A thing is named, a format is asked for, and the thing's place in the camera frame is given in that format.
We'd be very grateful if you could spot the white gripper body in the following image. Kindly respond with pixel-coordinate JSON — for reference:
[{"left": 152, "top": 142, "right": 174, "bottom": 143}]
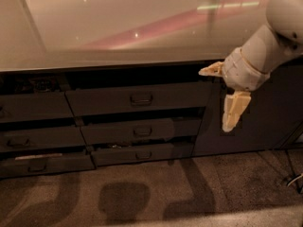
[{"left": 222, "top": 47, "right": 270, "bottom": 92}]

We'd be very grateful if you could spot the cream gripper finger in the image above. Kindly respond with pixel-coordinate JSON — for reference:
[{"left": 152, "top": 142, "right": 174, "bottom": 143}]
[
  {"left": 223, "top": 91, "right": 251, "bottom": 132},
  {"left": 199, "top": 61, "right": 223, "bottom": 78}
]

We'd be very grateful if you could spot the cable on floor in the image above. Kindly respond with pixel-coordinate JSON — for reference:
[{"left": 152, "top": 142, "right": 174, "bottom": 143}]
[{"left": 285, "top": 148, "right": 303, "bottom": 194}]

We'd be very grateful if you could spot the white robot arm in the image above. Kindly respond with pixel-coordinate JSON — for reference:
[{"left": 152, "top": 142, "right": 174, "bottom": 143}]
[{"left": 199, "top": 0, "right": 303, "bottom": 132}]

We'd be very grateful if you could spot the dark drawer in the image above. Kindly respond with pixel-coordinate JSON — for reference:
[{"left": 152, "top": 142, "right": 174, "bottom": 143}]
[
  {"left": 0, "top": 152, "right": 95, "bottom": 178},
  {"left": 80, "top": 117, "right": 201, "bottom": 145},
  {"left": 0, "top": 127, "right": 85, "bottom": 152},
  {"left": 91, "top": 142, "right": 193, "bottom": 166},
  {"left": 65, "top": 81, "right": 212, "bottom": 116},
  {"left": 0, "top": 92, "right": 72, "bottom": 123}
]

